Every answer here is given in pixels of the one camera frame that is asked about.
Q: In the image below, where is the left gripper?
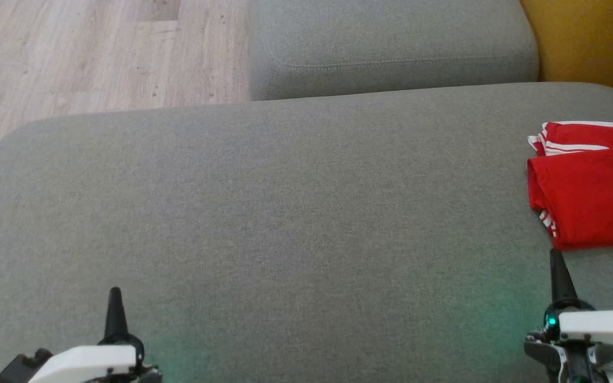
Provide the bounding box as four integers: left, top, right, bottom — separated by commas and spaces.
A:
29, 287, 163, 383

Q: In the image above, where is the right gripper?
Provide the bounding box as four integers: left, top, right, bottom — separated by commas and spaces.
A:
543, 248, 613, 383

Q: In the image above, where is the red jersey white striped trim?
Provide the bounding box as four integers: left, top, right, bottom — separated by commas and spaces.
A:
527, 143, 613, 251

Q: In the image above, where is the red mesh garment white band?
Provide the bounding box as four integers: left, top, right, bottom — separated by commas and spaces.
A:
527, 121, 613, 157

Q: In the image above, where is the yellow sofa back cushion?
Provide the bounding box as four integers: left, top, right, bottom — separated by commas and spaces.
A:
519, 0, 613, 107

